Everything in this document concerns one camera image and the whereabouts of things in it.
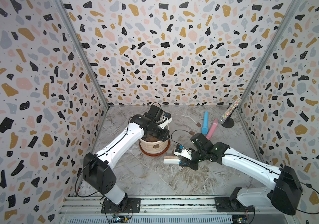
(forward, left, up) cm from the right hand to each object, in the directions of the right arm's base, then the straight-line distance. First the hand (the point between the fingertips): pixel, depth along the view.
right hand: (181, 162), depth 76 cm
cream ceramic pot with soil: (+9, +17, +2) cm, 19 cm away
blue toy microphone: (+29, -19, -9) cm, 36 cm away
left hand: (+13, +8, +8) cm, 17 cm away
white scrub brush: (-1, +6, +4) cm, 7 cm away
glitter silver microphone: (+30, -28, 0) cm, 41 cm away
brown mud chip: (+37, -15, -13) cm, 42 cm away
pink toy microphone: (+31, -25, -11) cm, 41 cm away
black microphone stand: (+38, -39, -12) cm, 56 cm away
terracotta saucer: (+10, +15, -11) cm, 21 cm away
